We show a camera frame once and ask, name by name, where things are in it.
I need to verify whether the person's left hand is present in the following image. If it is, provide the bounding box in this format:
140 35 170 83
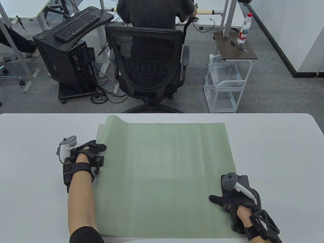
70 140 107 164

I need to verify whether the person's right hand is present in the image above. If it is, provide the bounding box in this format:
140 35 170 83
209 175 260 230

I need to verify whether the grey desk mat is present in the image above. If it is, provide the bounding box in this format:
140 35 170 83
97 124 106 142

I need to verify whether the green desk mat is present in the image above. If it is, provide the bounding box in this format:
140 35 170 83
92 115 247 239

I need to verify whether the person's left forearm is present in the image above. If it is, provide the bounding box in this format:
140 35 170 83
68 153 98 237

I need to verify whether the white desk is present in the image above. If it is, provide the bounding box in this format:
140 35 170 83
101 0 245 29
0 0 52 21

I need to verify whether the white and grey controller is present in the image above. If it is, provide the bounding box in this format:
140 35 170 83
221 172 258 200
56 136 77 164

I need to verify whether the person's black sleeve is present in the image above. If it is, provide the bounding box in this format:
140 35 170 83
69 226 105 243

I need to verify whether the black mesh office chair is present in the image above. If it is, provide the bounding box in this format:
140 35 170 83
105 25 190 113

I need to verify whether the black computer tower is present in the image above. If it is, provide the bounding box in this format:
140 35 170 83
34 38 98 94

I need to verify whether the grey chair base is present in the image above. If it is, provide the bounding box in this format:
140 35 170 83
0 65 26 86

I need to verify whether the black keyboard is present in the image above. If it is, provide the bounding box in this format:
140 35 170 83
53 11 100 42

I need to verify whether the black computer cart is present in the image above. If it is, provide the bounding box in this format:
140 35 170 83
33 6 115 104

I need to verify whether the black chair base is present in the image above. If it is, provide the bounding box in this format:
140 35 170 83
44 0 76 19

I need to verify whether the brown side table top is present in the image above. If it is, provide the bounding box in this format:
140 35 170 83
213 32 258 61

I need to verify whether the clear water bottle red cap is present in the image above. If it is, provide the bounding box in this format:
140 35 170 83
237 13 253 44

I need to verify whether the beige padded bar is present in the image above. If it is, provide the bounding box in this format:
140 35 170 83
111 7 215 15

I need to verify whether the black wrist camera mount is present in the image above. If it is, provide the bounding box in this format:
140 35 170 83
63 154 105 194
244 210 282 243

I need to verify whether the bundle of black floor cables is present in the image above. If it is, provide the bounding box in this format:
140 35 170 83
90 65 129 104

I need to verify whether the grey metal frame leg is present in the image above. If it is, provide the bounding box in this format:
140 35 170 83
0 3 41 93
219 0 237 38

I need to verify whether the white wire trolley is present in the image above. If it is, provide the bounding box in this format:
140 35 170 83
204 54 253 113

